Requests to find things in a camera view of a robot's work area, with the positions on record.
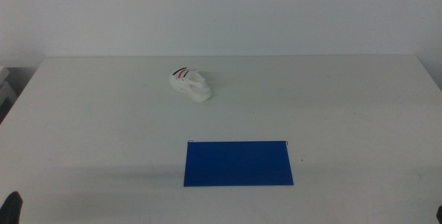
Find white shoe black red stripes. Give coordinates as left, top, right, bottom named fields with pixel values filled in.
left=169, top=66, right=213, bottom=103

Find blue rectangular mat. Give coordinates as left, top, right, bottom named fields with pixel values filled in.
left=183, top=140, right=294, bottom=187

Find white furniture beside table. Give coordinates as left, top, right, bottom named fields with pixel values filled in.
left=0, top=64, right=18, bottom=114

